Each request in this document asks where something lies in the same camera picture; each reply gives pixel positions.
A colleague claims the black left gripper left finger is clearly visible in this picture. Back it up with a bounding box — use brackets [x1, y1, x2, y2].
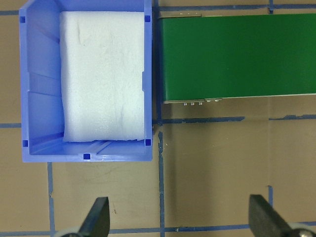
[79, 197, 110, 237]

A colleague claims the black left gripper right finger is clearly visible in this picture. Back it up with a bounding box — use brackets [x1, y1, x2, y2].
[248, 195, 296, 237]

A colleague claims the blue bin near left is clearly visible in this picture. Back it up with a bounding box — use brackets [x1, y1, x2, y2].
[19, 0, 153, 162]

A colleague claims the white foam pad left bin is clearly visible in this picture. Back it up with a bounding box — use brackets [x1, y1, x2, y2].
[60, 11, 145, 142]

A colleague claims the green conveyor belt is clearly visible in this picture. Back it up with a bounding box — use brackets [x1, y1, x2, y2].
[159, 14, 316, 103]

